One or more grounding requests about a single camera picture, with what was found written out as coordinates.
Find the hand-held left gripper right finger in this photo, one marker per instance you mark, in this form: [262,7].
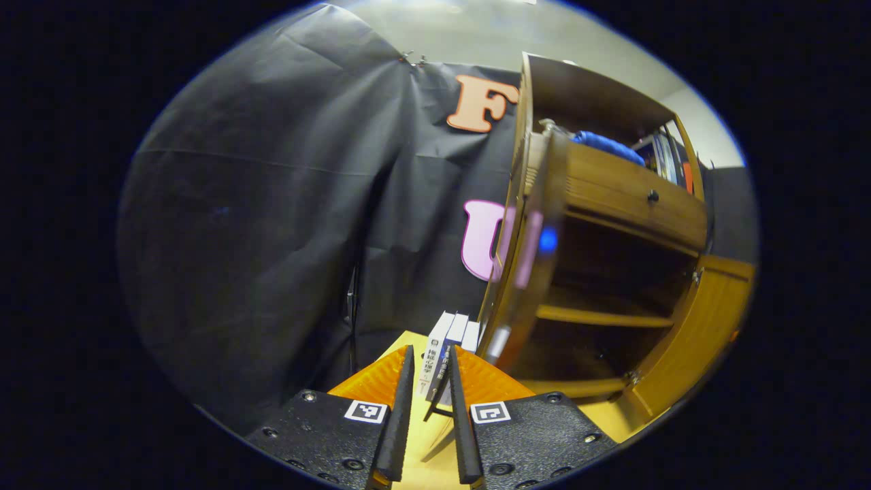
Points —
[463,429]

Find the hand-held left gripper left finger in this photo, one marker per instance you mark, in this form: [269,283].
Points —
[398,422]

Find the wooden shoe cabinet door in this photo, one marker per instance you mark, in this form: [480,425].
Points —
[701,327]
[537,286]

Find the wooden shoe cabinet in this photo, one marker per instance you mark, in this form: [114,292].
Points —
[585,95]

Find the metal door hinge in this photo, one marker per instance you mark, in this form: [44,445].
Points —
[696,277]
[634,377]

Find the wooden inner shelf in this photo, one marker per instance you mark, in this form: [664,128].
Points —
[599,316]

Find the black backdrop cloth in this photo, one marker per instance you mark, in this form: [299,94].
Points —
[272,204]

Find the wooden drawer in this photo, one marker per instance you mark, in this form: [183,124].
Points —
[626,197]

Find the clear pump bottle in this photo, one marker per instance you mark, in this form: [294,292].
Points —
[548,125]

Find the blue towel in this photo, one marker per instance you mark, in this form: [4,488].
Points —
[605,144]

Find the book with picture cover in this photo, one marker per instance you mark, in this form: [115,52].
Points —
[648,155]

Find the grey spine book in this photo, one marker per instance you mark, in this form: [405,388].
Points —
[667,160]

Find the metal cloth clip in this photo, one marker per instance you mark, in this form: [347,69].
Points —
[407,56]
[419,62]

